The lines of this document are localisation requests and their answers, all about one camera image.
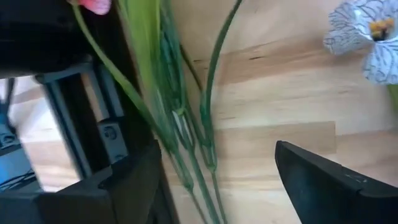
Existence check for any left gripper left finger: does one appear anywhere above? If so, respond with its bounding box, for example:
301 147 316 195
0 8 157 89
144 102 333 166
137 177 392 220
98 140 178 224

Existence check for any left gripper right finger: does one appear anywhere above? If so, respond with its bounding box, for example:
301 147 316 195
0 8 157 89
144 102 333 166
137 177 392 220
275 140 364 224

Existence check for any pink artificial flower bunch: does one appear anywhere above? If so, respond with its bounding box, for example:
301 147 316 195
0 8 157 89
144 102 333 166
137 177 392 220
70 0 244 224

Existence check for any white artificial flower bunch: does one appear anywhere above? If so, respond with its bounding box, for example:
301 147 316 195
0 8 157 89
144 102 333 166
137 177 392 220
322 0 398 113

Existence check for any black aluminium table frame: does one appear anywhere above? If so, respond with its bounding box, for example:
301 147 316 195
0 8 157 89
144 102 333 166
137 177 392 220
35 60 130 180

